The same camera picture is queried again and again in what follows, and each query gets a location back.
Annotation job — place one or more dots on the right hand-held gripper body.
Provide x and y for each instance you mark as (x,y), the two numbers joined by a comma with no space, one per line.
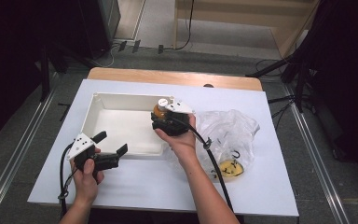
(178,107)

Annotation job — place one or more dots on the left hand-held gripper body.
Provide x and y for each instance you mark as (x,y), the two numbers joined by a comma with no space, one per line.
(80,146)

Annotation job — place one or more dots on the orange bottle with white cap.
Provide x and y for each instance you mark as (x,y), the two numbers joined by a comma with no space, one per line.
(160,109)

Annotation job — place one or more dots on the white plastic tray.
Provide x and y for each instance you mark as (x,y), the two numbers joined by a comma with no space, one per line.
(121,127)

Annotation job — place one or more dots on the clear plastic bag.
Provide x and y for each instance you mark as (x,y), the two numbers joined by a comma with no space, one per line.
(230,130)

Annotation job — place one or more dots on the person's right hand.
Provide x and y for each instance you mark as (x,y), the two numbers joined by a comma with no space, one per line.
(183,144)

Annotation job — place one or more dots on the person's left hand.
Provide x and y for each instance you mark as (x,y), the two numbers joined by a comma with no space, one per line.
(85,186)

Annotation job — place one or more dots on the wooden table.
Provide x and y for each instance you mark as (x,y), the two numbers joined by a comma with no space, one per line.
(155,76)

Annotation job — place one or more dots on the white table cover sheet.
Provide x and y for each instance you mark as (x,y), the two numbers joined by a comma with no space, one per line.
(155,189)

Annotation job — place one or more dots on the dark cabinet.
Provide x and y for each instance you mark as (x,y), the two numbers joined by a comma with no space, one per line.
(101,25)

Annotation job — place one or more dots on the dark curtain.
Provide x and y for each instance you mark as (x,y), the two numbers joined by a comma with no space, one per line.
(6,62)
(348,77)

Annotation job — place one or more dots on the black tripod stand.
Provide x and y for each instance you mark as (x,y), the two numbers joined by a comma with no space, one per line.
(292,81)

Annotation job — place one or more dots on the light wooden furniture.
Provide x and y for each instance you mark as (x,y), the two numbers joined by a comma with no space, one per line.
(261,15)

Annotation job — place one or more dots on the small black floor bracket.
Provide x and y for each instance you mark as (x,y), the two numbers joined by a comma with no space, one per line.
(122,45)
(136,45)
(160,48)

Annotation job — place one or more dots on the metal floor rail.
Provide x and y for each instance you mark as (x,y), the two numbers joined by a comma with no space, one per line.
(318,161)
(12,161)

